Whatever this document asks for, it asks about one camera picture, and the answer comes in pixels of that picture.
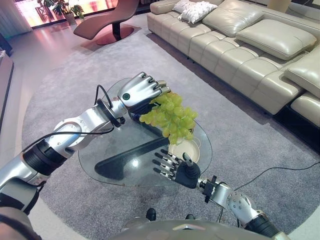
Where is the beige leather sofa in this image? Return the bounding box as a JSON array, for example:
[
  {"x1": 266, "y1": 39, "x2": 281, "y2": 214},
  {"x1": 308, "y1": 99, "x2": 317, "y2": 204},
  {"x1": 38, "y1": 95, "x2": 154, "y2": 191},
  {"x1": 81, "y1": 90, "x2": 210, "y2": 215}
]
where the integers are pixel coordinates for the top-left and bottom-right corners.
[{"x1": 146, "y1": 0, "x2": 320, "y2": 141}]

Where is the white furry pillow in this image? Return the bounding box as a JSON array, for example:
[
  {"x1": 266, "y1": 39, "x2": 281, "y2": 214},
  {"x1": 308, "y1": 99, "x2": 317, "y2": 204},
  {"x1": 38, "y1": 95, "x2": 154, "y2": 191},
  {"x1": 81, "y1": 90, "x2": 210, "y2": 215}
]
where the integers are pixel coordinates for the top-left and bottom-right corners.
[
  {"x1": 180, "y1": 0, "x2": 219, "y2": 25},
  {"x1": 172, "y1": 0, "x2": 196, "y2": 14}
]

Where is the left robot hand silver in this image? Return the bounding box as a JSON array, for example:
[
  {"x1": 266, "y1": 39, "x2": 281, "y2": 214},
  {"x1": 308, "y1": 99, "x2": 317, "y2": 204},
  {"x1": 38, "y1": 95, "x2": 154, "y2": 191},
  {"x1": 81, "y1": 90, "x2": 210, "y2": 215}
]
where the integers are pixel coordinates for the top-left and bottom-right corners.
[{"x1": 117, "y1": 71, "x2": 172, "y2": 116}]

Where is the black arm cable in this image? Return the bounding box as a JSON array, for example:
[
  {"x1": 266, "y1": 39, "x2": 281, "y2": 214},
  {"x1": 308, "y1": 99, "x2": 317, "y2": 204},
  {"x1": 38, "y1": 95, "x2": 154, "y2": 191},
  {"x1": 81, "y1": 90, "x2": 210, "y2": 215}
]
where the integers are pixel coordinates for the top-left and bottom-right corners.
[{"x1": 21, "y1": 84, "x2": 126, "y2": 154}]

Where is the green grape bunch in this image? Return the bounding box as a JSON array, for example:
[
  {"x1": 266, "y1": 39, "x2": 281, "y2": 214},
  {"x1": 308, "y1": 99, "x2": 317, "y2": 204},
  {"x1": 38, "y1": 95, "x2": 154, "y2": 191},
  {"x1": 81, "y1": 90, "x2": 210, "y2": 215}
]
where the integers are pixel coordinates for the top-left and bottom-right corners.
[{"x1": 139, "y1": 92, "x2": 199, "y2": 147}]

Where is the green potted plant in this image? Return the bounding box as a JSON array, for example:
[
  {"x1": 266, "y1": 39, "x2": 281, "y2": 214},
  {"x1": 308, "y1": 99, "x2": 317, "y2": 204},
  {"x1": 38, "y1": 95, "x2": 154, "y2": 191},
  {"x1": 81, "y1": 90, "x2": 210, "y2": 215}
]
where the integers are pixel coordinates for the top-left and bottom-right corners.
[{"x1": 36, "y1": 0, "x2": 86, "y2": 25}]

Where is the left robot foot dark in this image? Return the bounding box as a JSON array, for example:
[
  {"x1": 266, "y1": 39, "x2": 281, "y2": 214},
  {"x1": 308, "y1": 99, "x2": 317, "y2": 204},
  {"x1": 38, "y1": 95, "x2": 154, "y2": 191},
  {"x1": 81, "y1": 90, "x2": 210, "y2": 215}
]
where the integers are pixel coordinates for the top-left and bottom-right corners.
[{"x1": 145, "y1": 207, "x2": 157, "y2": 222}]

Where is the brown lounge chair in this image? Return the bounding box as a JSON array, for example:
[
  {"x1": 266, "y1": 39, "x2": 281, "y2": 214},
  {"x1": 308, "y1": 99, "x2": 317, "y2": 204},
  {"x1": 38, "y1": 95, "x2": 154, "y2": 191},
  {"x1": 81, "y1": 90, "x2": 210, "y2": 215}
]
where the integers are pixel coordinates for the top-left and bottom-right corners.
[{"x1": 72, "y1": 0, "x2": 140, "y2": 46}]

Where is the grey rug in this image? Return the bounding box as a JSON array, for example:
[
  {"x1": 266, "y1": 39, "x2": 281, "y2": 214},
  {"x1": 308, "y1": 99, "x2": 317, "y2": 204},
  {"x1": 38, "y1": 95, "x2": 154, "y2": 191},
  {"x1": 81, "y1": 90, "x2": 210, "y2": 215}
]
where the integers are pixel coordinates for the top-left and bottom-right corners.
[{"x1": 21, "y1": 23, "x2": 320, "y2": 240}]

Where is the white curtain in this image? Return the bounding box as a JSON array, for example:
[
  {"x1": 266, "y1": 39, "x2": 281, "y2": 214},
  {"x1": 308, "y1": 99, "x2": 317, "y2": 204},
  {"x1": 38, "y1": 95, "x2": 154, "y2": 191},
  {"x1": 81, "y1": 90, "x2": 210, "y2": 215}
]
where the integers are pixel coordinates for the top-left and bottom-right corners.
[{"x1": 0, "y1": 0, "x2": 34, "y2": 39}]

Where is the robot torso silver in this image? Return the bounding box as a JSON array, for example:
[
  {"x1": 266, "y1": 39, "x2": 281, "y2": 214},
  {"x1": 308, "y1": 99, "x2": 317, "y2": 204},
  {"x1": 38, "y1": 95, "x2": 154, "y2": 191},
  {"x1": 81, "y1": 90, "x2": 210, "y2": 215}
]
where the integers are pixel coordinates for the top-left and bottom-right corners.
[{"x1": 107, "y1": 216, "x2": 285, "y2": 240}]

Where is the glass coffee table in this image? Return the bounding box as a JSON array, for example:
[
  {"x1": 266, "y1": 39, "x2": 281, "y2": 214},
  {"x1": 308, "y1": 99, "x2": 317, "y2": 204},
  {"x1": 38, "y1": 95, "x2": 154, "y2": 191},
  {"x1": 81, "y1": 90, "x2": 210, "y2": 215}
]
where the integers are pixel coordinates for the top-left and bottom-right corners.
[{"x1": 77, "y1": 77, "x2": 214, "y2": 188}]

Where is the dark table base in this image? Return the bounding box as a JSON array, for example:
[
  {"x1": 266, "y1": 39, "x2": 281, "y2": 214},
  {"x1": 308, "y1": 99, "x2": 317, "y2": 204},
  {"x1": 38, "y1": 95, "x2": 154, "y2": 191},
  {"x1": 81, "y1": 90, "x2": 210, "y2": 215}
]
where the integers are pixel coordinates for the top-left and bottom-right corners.
[{"x1": 94, "y1": 136, "x2": 171, "y2": 181}]

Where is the cream round plate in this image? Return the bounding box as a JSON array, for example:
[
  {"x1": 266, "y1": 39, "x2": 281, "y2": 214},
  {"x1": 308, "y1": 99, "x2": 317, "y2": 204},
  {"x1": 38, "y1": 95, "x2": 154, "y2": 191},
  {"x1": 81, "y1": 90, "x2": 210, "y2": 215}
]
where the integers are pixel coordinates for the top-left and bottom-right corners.
[{"x1": 167, "y1": 138, "x2": 202, "y2": 165}]

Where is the right robot hand black-tipped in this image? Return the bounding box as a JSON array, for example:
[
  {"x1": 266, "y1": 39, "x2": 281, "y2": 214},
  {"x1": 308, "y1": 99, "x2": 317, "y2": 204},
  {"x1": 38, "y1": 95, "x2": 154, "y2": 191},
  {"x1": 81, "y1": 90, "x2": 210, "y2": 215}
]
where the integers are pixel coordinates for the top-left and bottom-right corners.
[{"x1": 152, "y1": 149, "x2": 202, "y2": 190}]

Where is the beige leather cushion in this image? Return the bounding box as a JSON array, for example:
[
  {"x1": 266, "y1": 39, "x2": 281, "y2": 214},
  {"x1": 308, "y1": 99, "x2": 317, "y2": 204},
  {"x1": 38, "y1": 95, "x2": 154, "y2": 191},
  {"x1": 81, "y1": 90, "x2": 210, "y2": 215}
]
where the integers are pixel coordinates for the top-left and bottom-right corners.
[
  {"x1": 235, "y1": 19, "x2": 318, "y2": 61},
  {"x1": 201, "y1": 0, "x2": 265, "y2": 38},
  {"x1": 284, "y1": 46, "x2": 320, "y2": 99}
]

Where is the beige cylindrical stand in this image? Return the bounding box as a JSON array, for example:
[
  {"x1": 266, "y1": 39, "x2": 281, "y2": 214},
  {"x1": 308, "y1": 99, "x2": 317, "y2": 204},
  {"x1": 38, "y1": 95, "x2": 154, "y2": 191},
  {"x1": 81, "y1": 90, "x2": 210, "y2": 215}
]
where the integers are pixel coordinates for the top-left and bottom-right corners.
[{"x1": 270, "y1": 0, "x2": 292, "y2": 14}]

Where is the black floor cable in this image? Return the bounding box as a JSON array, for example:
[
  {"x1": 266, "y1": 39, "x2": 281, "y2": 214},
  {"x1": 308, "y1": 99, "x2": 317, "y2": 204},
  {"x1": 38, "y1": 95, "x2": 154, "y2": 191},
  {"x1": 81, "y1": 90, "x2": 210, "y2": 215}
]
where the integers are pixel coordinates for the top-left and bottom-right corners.
[{"x1": 216, "y1": 161, "x2": 320, "y2": 224}]

